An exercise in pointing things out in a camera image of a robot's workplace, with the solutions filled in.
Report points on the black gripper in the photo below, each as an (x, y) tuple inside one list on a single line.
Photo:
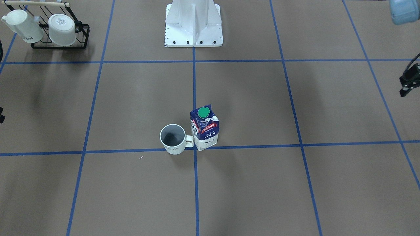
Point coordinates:
[(409, 83)]

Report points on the blue white milk carton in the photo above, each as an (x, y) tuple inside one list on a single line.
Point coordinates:
[(204, 127)]

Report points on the pale green ceramic mug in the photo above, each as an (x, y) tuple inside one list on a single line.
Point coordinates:
[(174, 139)]

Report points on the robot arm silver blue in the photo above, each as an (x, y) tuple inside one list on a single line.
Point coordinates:
[(402, 12)]

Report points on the white paper cup upper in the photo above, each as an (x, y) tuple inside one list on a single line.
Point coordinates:
[(61, 30)]

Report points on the white paper cup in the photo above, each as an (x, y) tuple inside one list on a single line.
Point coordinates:
[(24, 25), (61, 30)]

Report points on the white paper cup lower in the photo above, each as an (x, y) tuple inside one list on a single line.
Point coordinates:
[(24, 25)]

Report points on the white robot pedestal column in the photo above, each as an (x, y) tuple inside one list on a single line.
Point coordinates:
[(193, 23)]

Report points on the black wire cup rack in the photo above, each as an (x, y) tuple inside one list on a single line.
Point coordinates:
[(46, 24)]

